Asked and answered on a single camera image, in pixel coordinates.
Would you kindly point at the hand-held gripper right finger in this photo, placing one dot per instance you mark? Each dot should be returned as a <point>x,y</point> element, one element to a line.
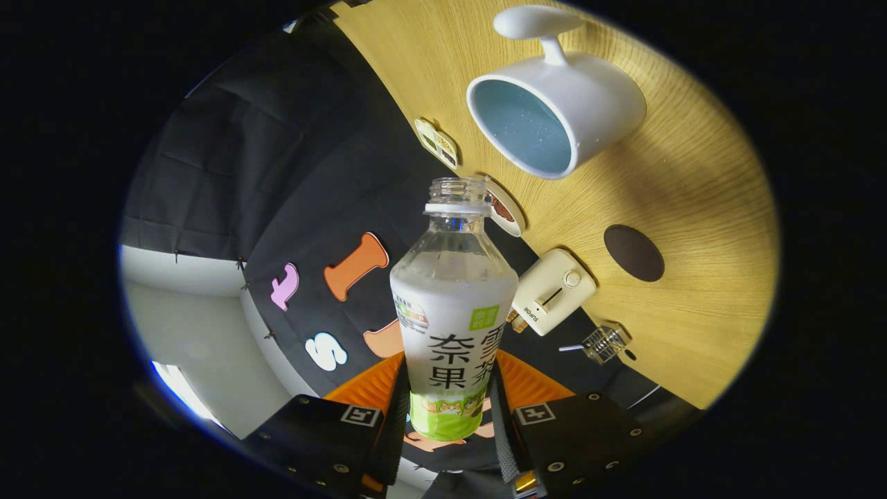
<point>504,443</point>

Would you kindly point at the clear juice bottle white label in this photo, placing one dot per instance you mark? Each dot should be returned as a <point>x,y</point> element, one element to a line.
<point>450,326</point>

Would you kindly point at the white toaster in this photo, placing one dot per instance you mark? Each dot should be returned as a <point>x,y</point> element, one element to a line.
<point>551,291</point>

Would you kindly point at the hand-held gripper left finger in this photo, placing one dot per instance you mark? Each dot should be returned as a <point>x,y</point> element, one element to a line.
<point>396,443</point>

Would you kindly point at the dark brown round coaster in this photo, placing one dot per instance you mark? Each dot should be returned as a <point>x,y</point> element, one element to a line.
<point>634,253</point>

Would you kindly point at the ceiling light panel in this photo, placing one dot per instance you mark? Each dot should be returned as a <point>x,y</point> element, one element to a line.
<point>181,391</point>

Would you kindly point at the white cup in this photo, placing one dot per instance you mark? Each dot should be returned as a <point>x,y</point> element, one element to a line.
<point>596,97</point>

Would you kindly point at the white divided snack dish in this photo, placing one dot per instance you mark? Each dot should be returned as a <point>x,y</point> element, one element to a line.
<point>436,142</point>

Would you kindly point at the white dish with brown food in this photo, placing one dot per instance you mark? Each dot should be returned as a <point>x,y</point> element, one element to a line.
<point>513,220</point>

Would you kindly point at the small spoon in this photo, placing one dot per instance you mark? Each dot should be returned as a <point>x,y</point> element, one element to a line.
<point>572,347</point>

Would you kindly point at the brown toast slice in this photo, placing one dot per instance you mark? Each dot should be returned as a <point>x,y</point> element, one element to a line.
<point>517,321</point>

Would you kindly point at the wooden table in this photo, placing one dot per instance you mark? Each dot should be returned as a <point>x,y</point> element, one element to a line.
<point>693,173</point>

